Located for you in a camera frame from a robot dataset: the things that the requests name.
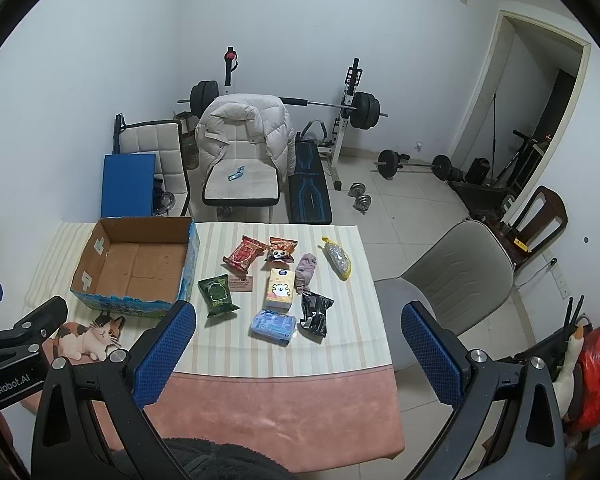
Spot green snack packet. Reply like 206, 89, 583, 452
198, 274, 239, 318

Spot blue tissue pack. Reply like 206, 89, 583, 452
250, 310, 297, 346

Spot red snack packet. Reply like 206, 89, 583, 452
223, 235, 268, 274

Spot yellow tissue pack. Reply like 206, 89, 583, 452
263, 269, 296, 313

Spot black foil packet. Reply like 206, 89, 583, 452
300, 290, 335, 338

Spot orange panda snack packet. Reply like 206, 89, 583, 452
266, 236, 298, 263

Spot mauve cloth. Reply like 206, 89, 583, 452
294, 252, 317, 295

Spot yellow silver scrub sponge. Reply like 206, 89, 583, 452
322, 236, 352, 281

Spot red plastic bag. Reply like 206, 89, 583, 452
568, 327, 600, 434

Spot black fleece garment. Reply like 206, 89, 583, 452
161, 438, 296, 480

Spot open cardboard box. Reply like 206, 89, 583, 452
71, 217, 200, 318

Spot striped pink tablecloth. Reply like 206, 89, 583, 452
24, 222, 404, 472

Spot grey office chair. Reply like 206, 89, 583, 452
375, 220, 514, 372

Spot blue folded mat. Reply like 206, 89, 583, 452
100, 153, 155, 218

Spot brown wooden chair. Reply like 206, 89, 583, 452
490, 185, 568, 273

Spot white padded chair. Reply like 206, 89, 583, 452
201, 136, 280, 212

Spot blue wrapper on chair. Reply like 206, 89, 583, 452
227, 166, 245, 182

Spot white quilted chair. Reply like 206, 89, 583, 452
111, 112, 194, 218

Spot black weight bench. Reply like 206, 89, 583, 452
288, 120, 332, 226

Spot chrome dumbbell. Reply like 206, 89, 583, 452
348, 182, 372, 214

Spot white puffer jacket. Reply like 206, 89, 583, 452
195, 93, 296, 182

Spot white squat rack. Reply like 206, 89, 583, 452
223, 46, 363, 191

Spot barbell on floor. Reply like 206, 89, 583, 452
375, 150, 453, 181

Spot barbell on rack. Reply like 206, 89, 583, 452
178, 80, 387, 130

